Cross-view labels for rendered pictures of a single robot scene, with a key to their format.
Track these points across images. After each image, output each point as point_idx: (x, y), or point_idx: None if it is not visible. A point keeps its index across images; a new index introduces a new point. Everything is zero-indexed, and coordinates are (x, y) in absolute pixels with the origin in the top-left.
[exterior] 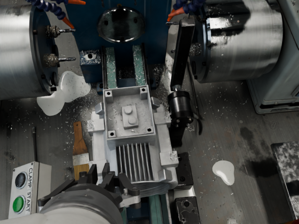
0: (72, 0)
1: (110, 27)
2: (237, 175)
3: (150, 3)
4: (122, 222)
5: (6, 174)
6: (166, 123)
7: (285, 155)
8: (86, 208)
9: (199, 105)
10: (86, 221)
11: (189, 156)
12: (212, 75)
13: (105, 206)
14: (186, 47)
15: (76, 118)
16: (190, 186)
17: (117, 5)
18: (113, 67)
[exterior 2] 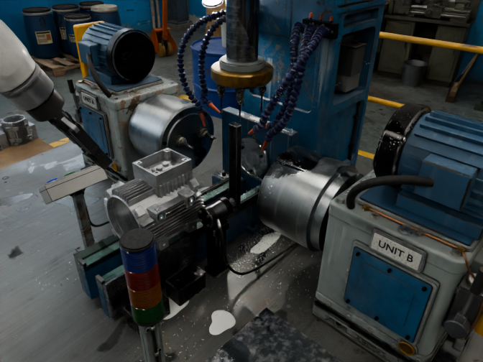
0: (212, 105)
1: (244, 154)
2: (226, 334)
3: (274, 144)
4: (44, 93)
5: (105, 207)
6: (184, 197)
7: (264, 323)
8: (36, 64)
9: (269, 268)
10: (24, 47)
11: (210, 289)
12: (261, 207)
13: (44, 77)
14: (233, 150)
15: None
16: (177, 294)
17: (252, 135)
18: (227, 187)
